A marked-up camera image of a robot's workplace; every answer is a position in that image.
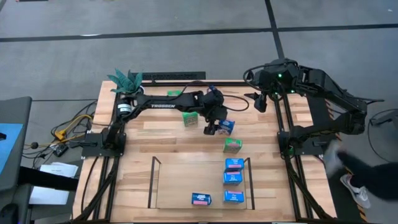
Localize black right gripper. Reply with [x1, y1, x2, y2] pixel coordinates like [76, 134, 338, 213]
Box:
[244, 58, 300, 114]

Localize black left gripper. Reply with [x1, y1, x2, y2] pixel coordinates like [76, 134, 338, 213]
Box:
[198, 89, 228, 136]

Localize blue Rice Krispies cereal box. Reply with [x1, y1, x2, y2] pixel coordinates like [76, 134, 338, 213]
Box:
[223, 190, 246, 204]
[224, 157, 246, 171]
[223, 170, 244, 185]

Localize blue Frosted Flakes cereal box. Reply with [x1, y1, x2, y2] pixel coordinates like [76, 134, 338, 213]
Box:
[191, 192, 213, 207]

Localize wooden shelf with black legs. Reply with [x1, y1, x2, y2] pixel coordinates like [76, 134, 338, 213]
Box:
[147, 156, 256, 210]

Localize person's white shoe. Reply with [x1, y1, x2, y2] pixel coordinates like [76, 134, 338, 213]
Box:
[322, 139, 343, 177]
[339, 173, 372, 210]

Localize green artificial plant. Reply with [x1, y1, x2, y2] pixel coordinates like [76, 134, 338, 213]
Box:
[107, 68, 144, 95]

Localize grey floor stand leg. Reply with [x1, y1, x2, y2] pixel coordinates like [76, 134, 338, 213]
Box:
[369, 109, 398, 127]

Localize person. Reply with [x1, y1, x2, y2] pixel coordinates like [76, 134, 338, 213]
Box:
[323, 139, 398, 210]

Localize black power adapter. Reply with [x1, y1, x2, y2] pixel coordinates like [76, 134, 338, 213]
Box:
[53, 144, 69, 157]

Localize white paper sheet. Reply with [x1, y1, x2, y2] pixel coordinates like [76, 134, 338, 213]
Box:
[29, 185, 70, 206]
[39, 161, 79, 179]

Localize dark grey workstation cart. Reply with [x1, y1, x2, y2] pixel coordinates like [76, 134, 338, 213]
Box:
[0, 96, 34, 192]

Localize blue panel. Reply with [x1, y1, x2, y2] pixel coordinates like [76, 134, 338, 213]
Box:
[0, 123, 24, 175]

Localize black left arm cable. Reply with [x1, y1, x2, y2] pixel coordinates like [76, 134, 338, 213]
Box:
[182, 80, 251, 113]

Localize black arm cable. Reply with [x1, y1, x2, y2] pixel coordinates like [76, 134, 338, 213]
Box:
[243, 62, 280, 93]
[182, 80, 251, 113]

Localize black aluminium table frame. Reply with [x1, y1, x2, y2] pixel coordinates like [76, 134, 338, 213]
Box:
[73, 79, 338, 224]

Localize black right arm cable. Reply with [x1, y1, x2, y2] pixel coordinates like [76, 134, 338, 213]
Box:
[243, 62, 280, 93]

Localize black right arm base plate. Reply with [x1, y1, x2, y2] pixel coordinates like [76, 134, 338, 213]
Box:
[277, 130, 327, 156]

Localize black floor cable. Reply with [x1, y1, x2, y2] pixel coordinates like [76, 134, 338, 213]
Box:
[368, 108, 398, 165]

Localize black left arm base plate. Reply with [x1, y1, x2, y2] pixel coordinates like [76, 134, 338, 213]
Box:
[81, 132, 127, 157]

